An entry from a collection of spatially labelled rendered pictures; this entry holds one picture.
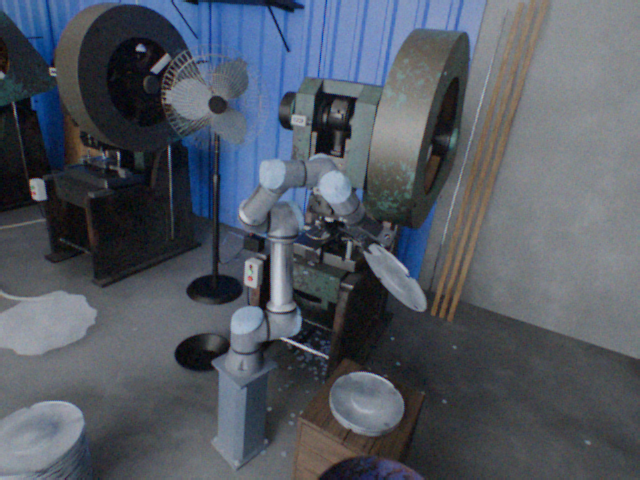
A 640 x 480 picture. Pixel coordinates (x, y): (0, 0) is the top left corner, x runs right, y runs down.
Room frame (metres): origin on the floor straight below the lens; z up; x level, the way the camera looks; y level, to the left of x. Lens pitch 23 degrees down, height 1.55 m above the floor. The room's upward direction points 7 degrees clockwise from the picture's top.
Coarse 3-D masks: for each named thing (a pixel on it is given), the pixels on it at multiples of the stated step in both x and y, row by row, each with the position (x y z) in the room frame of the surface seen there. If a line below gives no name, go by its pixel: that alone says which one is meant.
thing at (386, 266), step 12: (384, 252) 1.12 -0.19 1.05; (372, 264) 1.27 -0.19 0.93; (384, 264) 1.19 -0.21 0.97; (396, 264) 1.09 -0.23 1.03; (384, 276) 1.23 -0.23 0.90; (396, 276) 1.16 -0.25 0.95; (396, 288) 1.20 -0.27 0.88; (408, 288) 1.11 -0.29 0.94; (420, 288) 1.05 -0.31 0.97; (408, 300) 1.17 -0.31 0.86; (420, 300) 1.08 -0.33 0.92
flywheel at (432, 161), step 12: (456, 84) 1.99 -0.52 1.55; (444, 108) 2.03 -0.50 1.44; (444, 120) 1.75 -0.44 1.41; (444, 132) 1.69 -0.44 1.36; (456, 132) 1.71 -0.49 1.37; (432, 144) 1.70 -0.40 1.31; (444, 144) 1.68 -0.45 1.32; (456, 144) 1.75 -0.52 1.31; (432, 156) 2.03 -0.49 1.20; (444, 156) 1.72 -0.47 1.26; (432, 168) 2.00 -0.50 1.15; (432, 180) 1.96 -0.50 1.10
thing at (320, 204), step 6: (330, 150) 1.96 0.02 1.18; (336, 150) 1.94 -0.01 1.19; (330, 156) 1.88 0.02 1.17; (336, 156) 1.88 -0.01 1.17; (342, 156) 1.90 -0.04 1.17; (336, 162) 1.86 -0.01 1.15; (342, 162) 1.85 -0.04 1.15; (342, 168) 1.85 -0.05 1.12; (318, 192) 1.88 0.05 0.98; (318, 198) 1.86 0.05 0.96; (324, 198) 1.84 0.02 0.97; (318, 204) 1.84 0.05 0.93; (324, 204) 1.84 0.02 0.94; (318, 210) 1.85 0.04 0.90; (324, 210) 1.84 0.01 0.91; (330, 210) 1.83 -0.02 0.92
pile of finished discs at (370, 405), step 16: (336, 384) 1.25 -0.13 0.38; (352, 384) 1.26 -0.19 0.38; (368, 384) 1.27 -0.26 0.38; (384, 384) 1.28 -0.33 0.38; (336, 400) 1.17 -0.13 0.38; (352, 400) 1.17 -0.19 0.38; (368, 400) 1.18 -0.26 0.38; (384, 400) 1.20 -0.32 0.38; (400, 400) 1.21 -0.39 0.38; (336, 416) 1.10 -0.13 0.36; (352, 416) 1.10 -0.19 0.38; (368, 416) 1.11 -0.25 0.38; (384, 416) 1.12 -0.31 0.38; (400, 416) 1.13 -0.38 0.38; (368, 432) 1.05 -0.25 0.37; (384, 432) 1.07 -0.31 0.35
